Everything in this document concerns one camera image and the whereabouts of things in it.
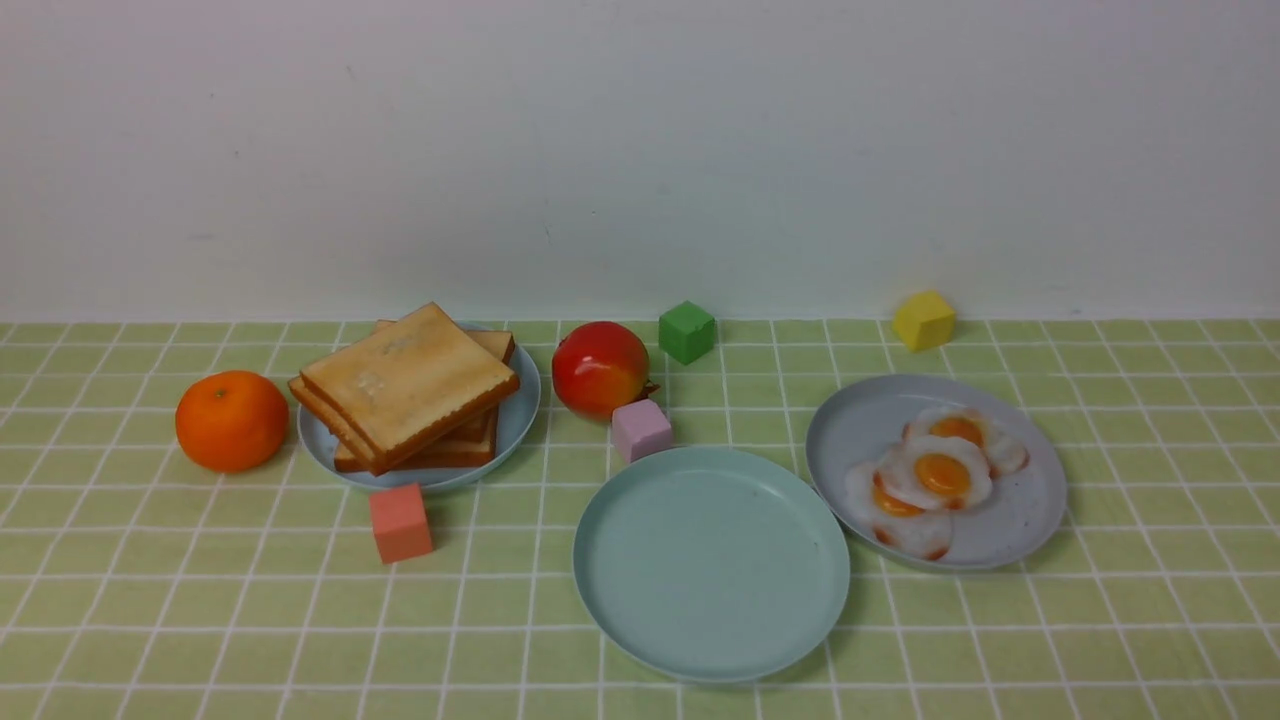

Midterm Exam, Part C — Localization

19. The light blue bread plate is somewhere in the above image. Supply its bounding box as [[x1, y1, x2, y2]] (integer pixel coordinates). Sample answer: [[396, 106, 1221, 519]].
[[296, 345, 541, 493]]

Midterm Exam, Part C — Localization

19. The salmon red cube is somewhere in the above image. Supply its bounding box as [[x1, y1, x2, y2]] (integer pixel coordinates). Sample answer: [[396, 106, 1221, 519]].
[[367, 484, 434, 565]]

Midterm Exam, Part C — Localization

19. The green cube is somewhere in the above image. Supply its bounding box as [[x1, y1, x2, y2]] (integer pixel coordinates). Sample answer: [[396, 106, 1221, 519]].
[[658, 301, 716, 366]]

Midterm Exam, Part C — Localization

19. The fried egg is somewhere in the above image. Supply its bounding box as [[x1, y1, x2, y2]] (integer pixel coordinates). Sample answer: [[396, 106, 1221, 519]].
[[873, 436, 995, 511], [901, 405, 1030, 480], [845, 462, 954, 561]]

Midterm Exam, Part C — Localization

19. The grey egg plate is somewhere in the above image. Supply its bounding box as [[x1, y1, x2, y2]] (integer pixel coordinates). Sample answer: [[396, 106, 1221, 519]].
[[805, 374, 1068, 571]]

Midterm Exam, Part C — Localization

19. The pink cube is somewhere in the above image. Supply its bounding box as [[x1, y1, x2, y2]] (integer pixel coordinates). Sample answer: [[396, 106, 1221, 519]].
[[611, 398, 675, 462]]

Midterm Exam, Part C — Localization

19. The orange fruit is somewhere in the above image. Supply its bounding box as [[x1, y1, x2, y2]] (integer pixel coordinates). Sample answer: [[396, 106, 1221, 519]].
[[175, 370, 289, 474]]

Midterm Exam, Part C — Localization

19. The toast slice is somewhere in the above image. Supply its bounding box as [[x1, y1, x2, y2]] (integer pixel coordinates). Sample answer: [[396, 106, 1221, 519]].
[[362, 314, 515, 372], [333, 406, 500, 473], [288, 375, 381, 477], [298, 302, 521, 477]]

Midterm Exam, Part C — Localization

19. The red apple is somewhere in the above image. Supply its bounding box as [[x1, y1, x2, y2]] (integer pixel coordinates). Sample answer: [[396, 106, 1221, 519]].
[[550, 322, 660, 424]]

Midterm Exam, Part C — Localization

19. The teal green plate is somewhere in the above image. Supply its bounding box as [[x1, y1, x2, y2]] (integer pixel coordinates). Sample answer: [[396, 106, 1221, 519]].
[[572, 447, 851, 684]]

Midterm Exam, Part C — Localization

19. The yellow cube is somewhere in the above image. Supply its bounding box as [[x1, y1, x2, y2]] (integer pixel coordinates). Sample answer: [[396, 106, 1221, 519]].
[[891, 290, 957, 354]]

